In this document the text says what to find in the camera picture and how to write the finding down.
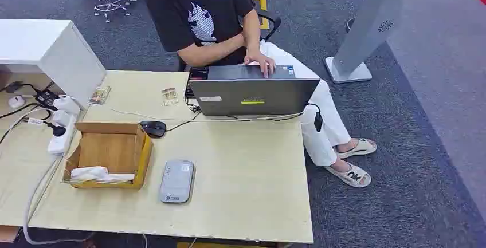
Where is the black power plug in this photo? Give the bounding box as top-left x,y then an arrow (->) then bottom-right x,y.
44,121 -> 67,137

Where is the small white charger plug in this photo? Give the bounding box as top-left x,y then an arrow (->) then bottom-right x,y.
51,109 -> 71,127

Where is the white cabinet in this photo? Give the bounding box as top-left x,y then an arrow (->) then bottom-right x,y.
0,19 -> 107,111

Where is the pale sandal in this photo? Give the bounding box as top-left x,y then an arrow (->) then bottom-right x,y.
323,162 -> 373,189
337,137 -> 378,160

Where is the person's left hand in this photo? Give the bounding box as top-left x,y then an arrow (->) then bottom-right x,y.
242,50 -> 277,79

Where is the wooden card box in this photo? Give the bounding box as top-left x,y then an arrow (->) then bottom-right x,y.
61,121 -> 154,190

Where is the grey laptop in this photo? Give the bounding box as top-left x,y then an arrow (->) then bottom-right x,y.
184,64 -> 321,117

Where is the white round device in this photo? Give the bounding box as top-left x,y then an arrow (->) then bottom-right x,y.
7,95 -> 26,109

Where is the white power strip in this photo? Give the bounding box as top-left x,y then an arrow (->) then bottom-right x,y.
47,115 -> 77,155

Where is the black computer mouse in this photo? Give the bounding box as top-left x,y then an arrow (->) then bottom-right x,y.
139,120 -> 167,139

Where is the small printed card packet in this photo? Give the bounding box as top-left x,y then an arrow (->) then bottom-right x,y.
160,87 -> 179,107
89,85 -> 112,105

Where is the grey card reader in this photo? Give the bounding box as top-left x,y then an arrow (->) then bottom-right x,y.
159,159 -> 195,204

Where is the white card stack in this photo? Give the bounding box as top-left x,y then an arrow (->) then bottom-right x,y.
70,166 -> 135,184

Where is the thick grey power cable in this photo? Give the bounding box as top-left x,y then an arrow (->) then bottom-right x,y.
22,155 -> 96,246

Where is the large white charger plug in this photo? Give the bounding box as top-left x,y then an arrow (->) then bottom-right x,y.
53,95 -> 81,116

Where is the grey kiosk stand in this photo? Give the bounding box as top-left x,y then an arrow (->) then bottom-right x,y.
324,0 -> 407,84

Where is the black power adapter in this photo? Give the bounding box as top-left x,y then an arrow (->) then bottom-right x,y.
34,89 -> 59,111

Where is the yellow floor tape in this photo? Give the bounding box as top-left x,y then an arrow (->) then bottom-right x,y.
253,0 -> 271,31

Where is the chrome stool base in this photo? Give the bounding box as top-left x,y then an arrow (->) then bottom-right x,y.
93,0 -> 131,23

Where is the black mouse cable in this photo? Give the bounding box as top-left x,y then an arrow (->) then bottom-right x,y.
165,110 -> 203,132

